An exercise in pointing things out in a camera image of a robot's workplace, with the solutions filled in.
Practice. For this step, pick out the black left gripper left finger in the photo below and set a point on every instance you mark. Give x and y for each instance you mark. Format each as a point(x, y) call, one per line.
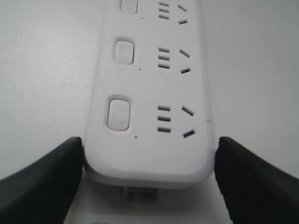
point(42, 193)

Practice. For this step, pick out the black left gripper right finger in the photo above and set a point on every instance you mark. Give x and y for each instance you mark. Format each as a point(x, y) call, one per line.
point(254, 191)

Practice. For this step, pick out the white five-socket power strip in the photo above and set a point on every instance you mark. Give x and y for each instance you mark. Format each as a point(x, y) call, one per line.
point(149, 125)

